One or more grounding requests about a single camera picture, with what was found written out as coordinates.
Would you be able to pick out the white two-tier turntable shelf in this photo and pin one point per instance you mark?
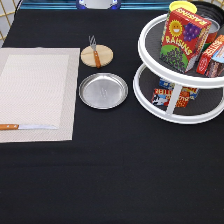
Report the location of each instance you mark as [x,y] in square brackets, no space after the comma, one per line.
[210,101]

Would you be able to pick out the beige woven placemat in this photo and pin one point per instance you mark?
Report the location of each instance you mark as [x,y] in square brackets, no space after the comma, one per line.
[38,87]

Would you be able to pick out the red white snack box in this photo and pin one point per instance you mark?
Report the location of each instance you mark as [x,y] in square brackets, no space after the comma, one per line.
[211,63]

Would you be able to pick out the black tablecloth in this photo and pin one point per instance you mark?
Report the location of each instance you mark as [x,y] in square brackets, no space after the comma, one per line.
[123,166]

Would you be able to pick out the red label tin can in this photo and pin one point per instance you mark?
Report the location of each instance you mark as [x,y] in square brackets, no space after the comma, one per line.
[212,33]

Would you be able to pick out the round silver metal plate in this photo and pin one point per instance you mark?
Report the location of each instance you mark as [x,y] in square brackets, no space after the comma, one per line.
[103,90]

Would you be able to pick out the blue yellow box lower tier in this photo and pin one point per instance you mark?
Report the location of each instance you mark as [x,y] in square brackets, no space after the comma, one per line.
[193,92]

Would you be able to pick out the wooden handled table knife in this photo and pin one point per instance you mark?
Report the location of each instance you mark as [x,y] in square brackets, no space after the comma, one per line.
[25,127]

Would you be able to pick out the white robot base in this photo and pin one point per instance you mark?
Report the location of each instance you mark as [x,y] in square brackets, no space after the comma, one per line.
[98,4]

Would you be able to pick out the red blue box lower tier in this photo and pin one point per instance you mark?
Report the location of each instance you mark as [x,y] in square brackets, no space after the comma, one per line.
[161,97]

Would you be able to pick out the red raisins box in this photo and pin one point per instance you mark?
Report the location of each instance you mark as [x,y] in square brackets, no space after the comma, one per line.
[184,39]

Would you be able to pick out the wooden handled small fork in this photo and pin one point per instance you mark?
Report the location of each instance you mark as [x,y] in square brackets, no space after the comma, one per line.
[92,43]

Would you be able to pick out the yellow lidded can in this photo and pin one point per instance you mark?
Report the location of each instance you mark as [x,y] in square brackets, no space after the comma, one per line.
[187,6]

